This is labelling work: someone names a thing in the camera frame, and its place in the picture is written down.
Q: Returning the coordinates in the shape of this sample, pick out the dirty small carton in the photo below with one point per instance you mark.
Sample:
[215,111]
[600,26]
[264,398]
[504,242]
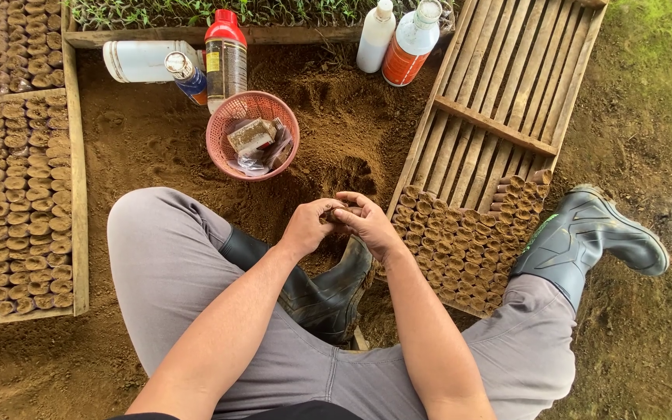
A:
[251,136]

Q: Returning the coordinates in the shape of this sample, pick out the person's left hand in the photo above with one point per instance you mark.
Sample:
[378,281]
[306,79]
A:
[304,226]

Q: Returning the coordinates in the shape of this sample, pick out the red-capped bottle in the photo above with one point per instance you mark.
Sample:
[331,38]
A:
[226,58]

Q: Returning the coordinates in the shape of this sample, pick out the orange-labelled white bottle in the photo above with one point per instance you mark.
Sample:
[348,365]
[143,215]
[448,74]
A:
[410,49]

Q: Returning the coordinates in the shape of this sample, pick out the wooden tray of green seedlings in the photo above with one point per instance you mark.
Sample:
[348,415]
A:
[254,20]

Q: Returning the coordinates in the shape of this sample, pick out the person's right black rubber boot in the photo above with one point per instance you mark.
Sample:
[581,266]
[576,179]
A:
[587,236]

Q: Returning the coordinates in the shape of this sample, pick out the pink plastic basket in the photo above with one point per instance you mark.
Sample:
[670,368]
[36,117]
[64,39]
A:
[252,135]

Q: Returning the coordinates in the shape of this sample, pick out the soil-filled seedling tube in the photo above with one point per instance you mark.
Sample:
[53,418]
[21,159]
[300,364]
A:
[339,213]

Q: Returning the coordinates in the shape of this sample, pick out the clear plastic bags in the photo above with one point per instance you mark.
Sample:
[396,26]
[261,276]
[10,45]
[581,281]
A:
[263,156]

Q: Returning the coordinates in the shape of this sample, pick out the plain white bottle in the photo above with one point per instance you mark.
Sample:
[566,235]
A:
[375,38]

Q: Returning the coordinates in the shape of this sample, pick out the person's right hand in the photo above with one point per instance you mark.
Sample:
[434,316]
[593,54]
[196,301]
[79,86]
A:
[371,224]

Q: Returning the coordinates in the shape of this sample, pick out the group of soil-filled tubes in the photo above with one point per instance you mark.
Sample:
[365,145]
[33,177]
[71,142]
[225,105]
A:
[470,245]

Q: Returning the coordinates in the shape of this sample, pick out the wooden tray of filled tubes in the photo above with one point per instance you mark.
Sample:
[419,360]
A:
[12,46]
[18,204]

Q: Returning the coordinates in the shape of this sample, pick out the blue-labelled small bottle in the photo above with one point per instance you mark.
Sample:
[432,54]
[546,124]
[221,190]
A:
[189,79]

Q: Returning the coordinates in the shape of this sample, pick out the wooden slatted tray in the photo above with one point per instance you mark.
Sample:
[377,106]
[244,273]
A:
[499,105]

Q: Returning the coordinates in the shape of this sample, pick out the person's grey trousers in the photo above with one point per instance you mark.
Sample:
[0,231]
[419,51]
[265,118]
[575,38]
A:
[324,350]

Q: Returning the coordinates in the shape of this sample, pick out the heap of brown soil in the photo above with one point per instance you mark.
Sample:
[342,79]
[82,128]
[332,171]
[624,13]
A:
[336,134]

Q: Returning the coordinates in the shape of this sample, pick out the person's left black rubber boot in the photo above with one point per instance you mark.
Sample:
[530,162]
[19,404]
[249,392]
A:
[318,291]

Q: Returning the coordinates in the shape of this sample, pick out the person's black rubber boot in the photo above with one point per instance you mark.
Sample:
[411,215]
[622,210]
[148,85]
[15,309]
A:
[318,291]
[587,236]

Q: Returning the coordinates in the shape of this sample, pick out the white plastic jerrycan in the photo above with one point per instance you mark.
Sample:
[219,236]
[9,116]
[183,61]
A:
[143,60]

